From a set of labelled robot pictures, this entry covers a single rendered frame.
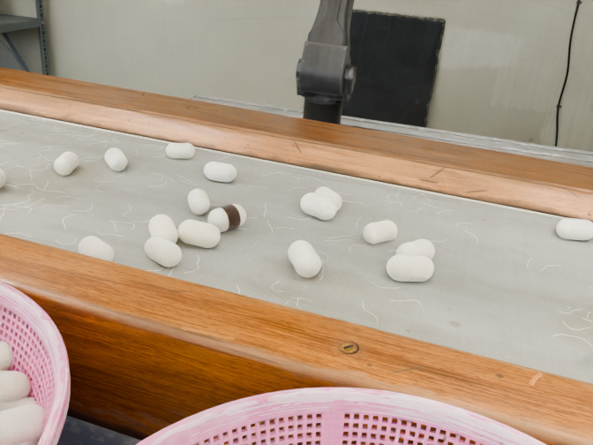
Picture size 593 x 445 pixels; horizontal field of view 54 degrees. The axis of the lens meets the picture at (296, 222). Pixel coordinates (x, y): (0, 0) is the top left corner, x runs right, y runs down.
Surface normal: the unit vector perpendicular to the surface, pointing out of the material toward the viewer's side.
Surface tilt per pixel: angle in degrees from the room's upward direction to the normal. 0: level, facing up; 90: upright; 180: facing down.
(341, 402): 75
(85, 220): 0
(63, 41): 90
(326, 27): 60
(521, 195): 45
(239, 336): 0
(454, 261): 0
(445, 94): 90
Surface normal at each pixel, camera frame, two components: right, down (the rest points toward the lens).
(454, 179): -0.16, -0.36
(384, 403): -0.11, 0.17
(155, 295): 0.08, -0.90
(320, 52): -0.17, -0.10
